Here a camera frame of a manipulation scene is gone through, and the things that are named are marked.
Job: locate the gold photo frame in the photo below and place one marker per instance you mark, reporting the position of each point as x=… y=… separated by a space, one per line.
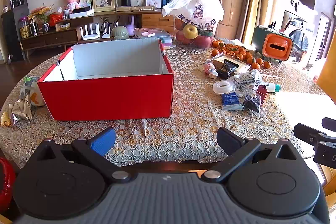
x=104 y=1

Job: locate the dark wooden tv cabinet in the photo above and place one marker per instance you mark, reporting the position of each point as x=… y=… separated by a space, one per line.
x=52 y=36

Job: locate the green ceramic pot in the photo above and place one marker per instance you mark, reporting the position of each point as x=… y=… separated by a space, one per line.
x=119 y=33

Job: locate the small white router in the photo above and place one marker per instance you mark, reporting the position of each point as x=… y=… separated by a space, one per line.
x=106 y=35

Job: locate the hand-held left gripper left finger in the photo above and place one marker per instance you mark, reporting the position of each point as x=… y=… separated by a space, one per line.
x=102 y=141

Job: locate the jar of yellow snacks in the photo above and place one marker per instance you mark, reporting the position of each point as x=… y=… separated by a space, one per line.
x=25 y=28

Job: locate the black speaker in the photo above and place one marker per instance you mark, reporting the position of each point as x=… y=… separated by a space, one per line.
x=125 y=0

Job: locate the purple rabbit ornament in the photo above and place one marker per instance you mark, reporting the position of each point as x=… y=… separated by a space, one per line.
x=130 y=27

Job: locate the small unframed photo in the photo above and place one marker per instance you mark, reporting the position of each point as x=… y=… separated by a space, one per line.
x=86 y=0

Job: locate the pink plastic tray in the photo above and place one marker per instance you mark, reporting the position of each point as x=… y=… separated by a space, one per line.
x=148 y=34

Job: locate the red apple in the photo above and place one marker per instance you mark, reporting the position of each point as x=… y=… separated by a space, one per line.
x=203 y=41
x=182 y=39

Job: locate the black crinkled packet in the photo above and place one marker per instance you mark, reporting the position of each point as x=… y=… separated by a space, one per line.
x=252 y=104

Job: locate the blue and white packet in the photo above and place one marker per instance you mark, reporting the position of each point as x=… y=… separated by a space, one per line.
x=231 y=102

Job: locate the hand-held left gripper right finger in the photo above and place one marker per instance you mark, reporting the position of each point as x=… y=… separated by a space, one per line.
x=229 y=141

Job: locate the stack of plastic cases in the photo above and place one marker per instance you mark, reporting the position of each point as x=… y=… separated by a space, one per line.
x=160 y=34

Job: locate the green and white pouch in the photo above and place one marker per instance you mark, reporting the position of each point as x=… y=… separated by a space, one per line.
x=29 y=90

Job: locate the white bottle teal cap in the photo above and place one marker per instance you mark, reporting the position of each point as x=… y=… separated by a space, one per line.
x=271 y=87

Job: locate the flat white box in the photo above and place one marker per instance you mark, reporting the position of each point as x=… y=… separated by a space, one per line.
x=81 y=14

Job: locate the pile of mandarins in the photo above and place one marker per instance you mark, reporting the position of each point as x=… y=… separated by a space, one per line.
x=236 y=52

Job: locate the black snack packet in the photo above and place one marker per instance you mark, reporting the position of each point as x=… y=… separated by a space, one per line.
x=227 y=69

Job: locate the red cardboard box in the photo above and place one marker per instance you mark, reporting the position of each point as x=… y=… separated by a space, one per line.
x=105 y=98

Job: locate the pink pig figurine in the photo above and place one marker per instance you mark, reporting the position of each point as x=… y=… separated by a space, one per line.
x=210 y=67

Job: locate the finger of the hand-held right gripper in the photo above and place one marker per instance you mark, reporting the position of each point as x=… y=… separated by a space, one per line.
x=330 y=124
x=305 y=133

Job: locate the orange flower bunch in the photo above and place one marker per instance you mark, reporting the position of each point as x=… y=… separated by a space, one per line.
x=39 y=12

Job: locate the large white router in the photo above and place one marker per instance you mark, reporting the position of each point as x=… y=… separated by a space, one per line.
x=90 y=36

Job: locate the clear-wrapped bread cake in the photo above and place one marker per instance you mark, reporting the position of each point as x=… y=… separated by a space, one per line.
x=236 y=59

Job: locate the washing machine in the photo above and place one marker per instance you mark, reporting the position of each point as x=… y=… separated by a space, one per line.
x=299 y=35

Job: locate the orange cracker packet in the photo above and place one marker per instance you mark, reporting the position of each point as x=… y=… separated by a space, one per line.
x=5 y=119

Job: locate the clear fruit tub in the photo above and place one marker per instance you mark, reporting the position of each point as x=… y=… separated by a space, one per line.
x=210 y=35

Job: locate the white printed pouch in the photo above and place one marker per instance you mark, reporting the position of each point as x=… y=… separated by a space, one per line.
x=248 y=79

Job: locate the clear tape roll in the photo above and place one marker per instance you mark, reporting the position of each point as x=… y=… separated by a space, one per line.
x=218 y=90

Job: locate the silver snack packet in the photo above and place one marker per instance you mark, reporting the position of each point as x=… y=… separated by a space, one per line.
x=22 y=109

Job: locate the green and orange tissue box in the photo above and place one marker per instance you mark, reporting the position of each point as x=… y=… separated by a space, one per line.
x=278 y=47

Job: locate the white plastic bag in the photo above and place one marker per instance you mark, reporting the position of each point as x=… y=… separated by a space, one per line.
x=199 y=8

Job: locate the red gift packet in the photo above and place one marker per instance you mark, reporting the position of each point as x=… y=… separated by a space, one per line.
x=55 y=19

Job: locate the light wooden drawer unit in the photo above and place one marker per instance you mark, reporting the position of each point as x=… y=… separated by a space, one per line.
x=155 y=21

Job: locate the black side cabinet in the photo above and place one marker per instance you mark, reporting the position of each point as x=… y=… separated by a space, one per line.
x=13 y=40

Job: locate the red round object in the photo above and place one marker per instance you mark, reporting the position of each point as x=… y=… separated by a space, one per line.
x=6 y=182

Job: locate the red binder clip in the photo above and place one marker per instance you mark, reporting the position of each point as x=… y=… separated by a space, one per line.
x=262 y=92

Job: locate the yellow chair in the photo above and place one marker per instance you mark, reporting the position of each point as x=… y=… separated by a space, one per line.
x=329 y=77

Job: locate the yellow pear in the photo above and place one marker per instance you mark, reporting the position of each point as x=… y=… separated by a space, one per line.
x=190 y=31

